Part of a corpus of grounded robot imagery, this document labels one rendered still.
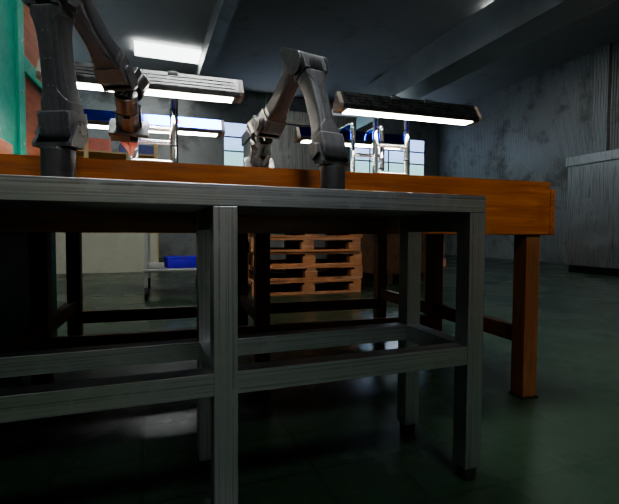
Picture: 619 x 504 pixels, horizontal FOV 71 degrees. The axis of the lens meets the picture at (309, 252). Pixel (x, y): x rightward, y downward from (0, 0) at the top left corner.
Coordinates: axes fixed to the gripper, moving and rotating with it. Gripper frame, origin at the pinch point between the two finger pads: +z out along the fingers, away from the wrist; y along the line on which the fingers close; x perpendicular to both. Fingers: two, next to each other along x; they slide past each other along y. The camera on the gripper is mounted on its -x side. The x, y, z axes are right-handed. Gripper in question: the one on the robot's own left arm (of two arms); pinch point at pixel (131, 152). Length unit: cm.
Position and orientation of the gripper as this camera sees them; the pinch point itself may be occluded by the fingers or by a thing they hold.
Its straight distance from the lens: 140.0
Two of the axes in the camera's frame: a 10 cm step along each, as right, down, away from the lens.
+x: 1.9, 7.9, -5.9
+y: -9.5, 0.1, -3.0
